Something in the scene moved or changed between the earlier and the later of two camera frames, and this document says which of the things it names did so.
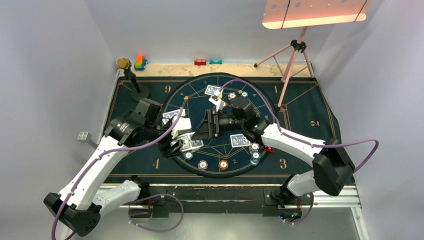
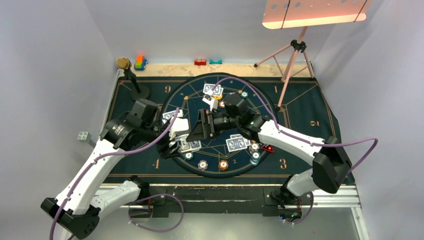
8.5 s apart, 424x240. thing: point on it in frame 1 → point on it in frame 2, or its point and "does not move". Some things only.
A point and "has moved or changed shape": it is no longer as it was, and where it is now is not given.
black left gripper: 166,149 does not move
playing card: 186,144 does not move
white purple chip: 254,146 does not move
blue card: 239,140 has moved or changed shape
